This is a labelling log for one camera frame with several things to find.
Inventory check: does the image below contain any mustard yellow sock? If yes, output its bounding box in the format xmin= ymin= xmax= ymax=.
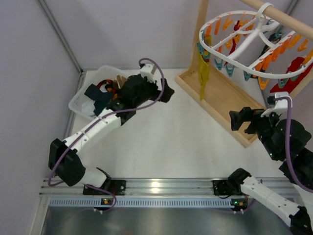
xmin=197 ymin=42 xmax=211 ymax=100

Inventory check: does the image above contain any navy patterned sock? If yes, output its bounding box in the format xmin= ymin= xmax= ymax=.
xmin=84 ymin=84 xmax=112 ymax=102

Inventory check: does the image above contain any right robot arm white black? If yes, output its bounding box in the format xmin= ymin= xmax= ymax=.
xmin=227 ymin=107 xmax=313 ymax=235

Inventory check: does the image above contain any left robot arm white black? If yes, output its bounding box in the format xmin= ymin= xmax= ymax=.
xmin=48 ymin=74 xmax=175 ymax=188

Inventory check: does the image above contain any white round clip hanger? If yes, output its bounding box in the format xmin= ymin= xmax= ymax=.
xmin=197 ymin=0 xmax=313 ymax=90

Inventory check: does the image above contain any red sock on right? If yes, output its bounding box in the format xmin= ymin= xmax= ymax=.
xmin=270 ymin=57 xmax=313 ymax=93

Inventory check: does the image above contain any tan brown striped sock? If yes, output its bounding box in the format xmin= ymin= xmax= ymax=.
xmin=113 ymin=75 xmax=128 ymax=90

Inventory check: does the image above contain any argyle brown orange sock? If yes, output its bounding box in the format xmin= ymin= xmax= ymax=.
xmin=106 ymin=84 xmax=121 ymax=101

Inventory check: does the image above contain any red black striped sock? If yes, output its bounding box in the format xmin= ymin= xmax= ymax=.
xmin=97 ymin=79 xmax=113 ymax=90

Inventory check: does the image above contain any white plastic basket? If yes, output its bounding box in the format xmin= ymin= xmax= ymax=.
xmin=68 ymin=65 xmax=130 ymax=121

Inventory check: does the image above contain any dark green sock in basket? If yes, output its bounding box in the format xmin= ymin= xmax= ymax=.
xmin=93 ymin=100 xmax=110 ymax=116

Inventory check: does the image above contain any white sock in basket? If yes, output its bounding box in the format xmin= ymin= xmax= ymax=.
xmin=82 ymin=90 xmax=106 ymax=117

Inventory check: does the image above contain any red thin hanging sock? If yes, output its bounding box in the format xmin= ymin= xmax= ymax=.
xmin=225 ymin=21 xmax=241 ymax=54

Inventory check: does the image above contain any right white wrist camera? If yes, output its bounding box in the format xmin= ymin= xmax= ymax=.
xmin=261 ymin=92 xmax=292 ymax=118

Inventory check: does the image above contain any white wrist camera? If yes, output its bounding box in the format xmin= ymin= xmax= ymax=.
xmin=140 ymin=64 xmax=157 ymax=83
xmin=261 ymin=92 xmax=292 ymax=118

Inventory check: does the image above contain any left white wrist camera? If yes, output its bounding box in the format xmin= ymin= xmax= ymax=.
xmin=140 ymin=64 xmax=157 ymax=83

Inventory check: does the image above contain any wooden rack frame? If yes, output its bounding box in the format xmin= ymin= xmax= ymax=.
xmin=175 ymin=0 xmax=313 ymax=149

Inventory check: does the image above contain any aluminium rail base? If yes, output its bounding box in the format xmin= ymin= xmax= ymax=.
xmin=39 ymin=177 xmax=299 ymax=209

